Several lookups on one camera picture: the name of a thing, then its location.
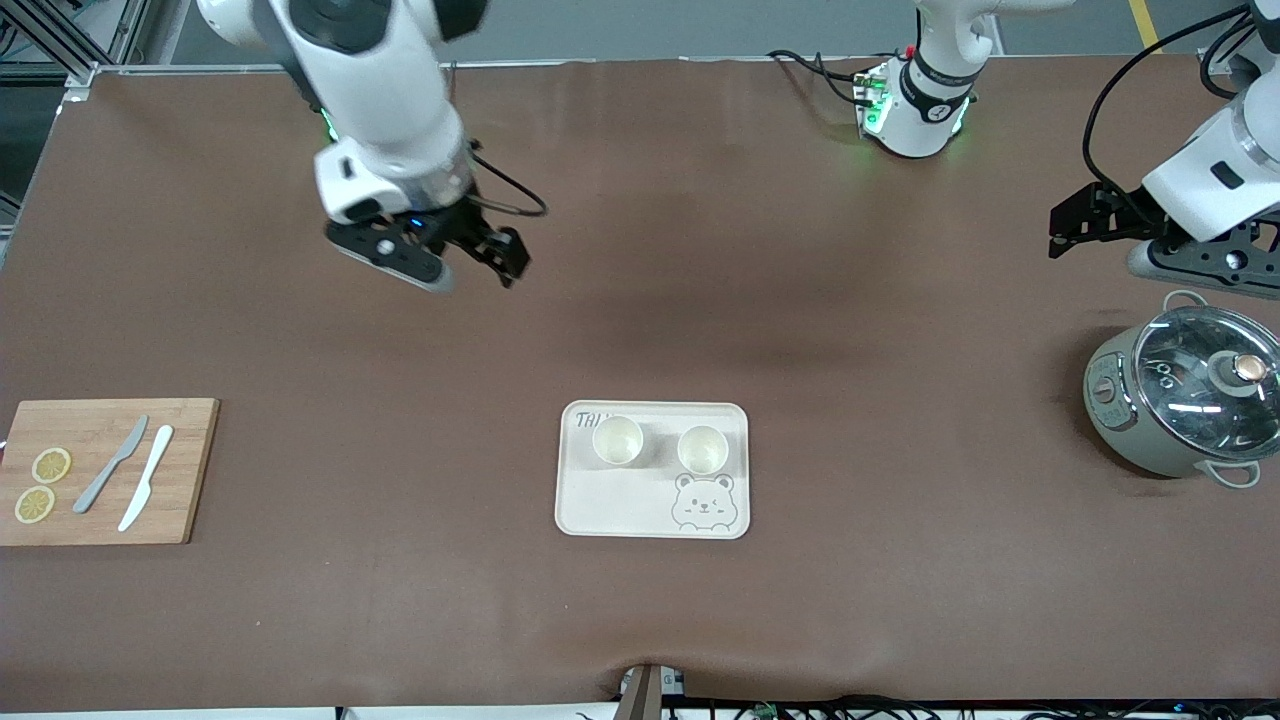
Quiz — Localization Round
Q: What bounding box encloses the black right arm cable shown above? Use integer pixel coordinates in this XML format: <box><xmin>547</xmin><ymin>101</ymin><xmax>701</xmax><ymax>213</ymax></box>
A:
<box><xmin>467</xmin><ymin>148</ymin><xmax>550</xmax><ymax>219</ymax></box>

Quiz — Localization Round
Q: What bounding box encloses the white plastic knife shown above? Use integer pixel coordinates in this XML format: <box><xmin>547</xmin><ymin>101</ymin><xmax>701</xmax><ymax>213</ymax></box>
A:
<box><xmin>117</xmin><ymin>424</ymin><xmax>176</xmax><ymax>534</ymax></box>

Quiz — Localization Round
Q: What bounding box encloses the wooden cutting board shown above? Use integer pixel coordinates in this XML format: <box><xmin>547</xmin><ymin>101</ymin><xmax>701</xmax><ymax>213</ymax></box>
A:
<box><xmin>0</xmin><ymin>398</ymin><xmax>221</xmax><ymax>547</ymax></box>

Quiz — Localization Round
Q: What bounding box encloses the aluminium profile bar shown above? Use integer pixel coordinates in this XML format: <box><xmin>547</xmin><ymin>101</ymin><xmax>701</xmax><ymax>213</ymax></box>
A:
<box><xmin>1198</xmin><ymin>42</ymin><xmax>1259</xmax><ymax>77</ymax></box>

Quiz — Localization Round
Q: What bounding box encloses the cream bear print tray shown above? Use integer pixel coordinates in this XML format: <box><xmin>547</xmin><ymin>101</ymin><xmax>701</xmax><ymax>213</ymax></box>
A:
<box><xmin>554</xmin><ymin>400</ymin><xmax>751</xmax><ymax>541</ymax></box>

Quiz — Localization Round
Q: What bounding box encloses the green electric cooking pot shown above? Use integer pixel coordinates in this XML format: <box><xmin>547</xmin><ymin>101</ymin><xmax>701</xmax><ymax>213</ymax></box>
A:
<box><xmin>1082</xmin><ymin>289</ymin><xmax>1280</xmax><ymax>490</ymax></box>

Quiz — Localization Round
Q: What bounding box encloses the brown table cover mat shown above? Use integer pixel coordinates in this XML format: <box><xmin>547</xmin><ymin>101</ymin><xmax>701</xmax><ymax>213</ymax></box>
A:
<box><xmin>0</xmin><ymin>55</ymin><xmax>1280</xmax><ymax>713</ymax></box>

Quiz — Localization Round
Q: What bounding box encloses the glass pot lid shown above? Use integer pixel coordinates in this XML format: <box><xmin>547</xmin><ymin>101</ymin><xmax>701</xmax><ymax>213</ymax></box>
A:
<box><xmin>1132</xmin><ymin>304</ymin><xmax>1280</xmax><ymax>464</ymax></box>

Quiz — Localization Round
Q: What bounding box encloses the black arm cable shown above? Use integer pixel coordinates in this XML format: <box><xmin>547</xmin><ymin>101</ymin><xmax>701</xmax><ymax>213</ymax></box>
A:
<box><xmin>1198</xmin><ymin>12</ymin><xmax>1265</xmax><ymax>103</ymax></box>
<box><xmin>1082</xmin><ymin>4</ymin><xmax>1253</xmax><ymax>203</ymax></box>
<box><xmin>467</xmin><ymin>148</ymin><xmax>550</xmax><ymax>219</ymax></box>

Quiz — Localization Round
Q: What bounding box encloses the white plastic cup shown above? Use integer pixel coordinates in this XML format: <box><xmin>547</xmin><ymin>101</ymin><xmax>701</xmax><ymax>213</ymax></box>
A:
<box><xmin>591</xmin><ymin>414</ymin><xmax>646</xmax><ymax>469</ymax></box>
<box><xmin>676</xmin><ymin>423</ymin><xmax>730</xmax><ymax>477</ymax></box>

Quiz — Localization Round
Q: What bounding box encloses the black base power cable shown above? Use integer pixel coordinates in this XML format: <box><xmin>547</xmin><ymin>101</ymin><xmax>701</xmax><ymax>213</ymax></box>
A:
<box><xmin>767</xmin><ymin>48</ymin><xmax>863</xmax><ymax>79</ymax></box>
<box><xmin>812</xmin><ymin>58</ymin><xmax>863</xmax><ymax>107</ymax></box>

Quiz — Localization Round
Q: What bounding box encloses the aluminium frame structure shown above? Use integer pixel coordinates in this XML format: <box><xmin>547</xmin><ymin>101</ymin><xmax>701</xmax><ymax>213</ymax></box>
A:
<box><xmin>0</xmin><ymin>0</ymin><xmax>153</xmax><ymax>93</ymax></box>

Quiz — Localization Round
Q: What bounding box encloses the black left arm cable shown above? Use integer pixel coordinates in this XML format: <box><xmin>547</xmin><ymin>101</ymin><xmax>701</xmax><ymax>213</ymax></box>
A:
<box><xmin>1082</xmin><ymin>4</ymin><xmax>1253</xmax><ymax>203</ymax></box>
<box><xmin>1198</xmin><ymin>12</ymin><xmax>1265</xmax><ymax>103</ymax></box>

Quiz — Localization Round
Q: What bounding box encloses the grey plastic knife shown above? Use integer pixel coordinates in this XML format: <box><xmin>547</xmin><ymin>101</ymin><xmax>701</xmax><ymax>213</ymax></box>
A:
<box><xmin>72</xmin><ymin>414</ymin><xmax>150</xmax><ymax>516</ymax></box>

